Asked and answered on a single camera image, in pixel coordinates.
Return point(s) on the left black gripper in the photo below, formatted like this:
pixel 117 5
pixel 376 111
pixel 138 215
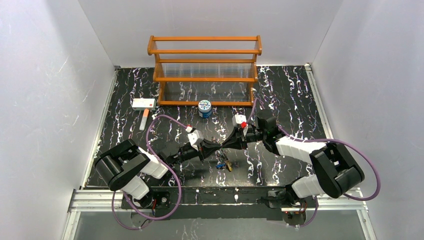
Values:
pixel 201 150

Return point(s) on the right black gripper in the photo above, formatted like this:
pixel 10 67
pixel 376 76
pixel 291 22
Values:
pixel 240 139

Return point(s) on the large silver carabiner keyring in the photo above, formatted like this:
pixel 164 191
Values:
pixel 222 157

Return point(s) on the yellow key tag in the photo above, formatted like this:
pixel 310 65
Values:
pixel 228 165

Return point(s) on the blue key tag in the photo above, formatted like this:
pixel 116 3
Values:
pixel 220 166

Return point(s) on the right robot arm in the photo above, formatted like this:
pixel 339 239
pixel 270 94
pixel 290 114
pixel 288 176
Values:
pixel 335 169

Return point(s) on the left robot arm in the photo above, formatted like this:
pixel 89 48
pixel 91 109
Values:
pixel 119 167

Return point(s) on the blue round jar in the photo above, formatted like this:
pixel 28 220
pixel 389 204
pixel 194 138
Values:
pixel 204 108

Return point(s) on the orange white tube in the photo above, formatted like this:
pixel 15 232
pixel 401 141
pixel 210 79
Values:
pixel 144 118

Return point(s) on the orange wooden shelf rack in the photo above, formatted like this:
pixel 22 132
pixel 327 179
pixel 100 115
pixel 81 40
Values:
pixel 220 69

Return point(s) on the white red small box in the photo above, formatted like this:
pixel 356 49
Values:
pixel 140 104

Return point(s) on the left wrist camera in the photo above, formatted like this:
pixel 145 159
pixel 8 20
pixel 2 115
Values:
pixel 195 137

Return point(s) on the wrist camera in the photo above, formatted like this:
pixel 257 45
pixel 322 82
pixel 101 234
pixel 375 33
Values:
pixel 195 137
pixel 239 121

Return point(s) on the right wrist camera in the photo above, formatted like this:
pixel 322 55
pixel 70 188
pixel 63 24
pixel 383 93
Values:
pixel 239 121

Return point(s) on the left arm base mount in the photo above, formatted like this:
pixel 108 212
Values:
pixel 152 200

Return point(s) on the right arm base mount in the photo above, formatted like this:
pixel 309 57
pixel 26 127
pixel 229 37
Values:
pixel 287 201

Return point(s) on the aluminium frame rail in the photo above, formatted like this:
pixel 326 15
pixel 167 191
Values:
pixel 100 200

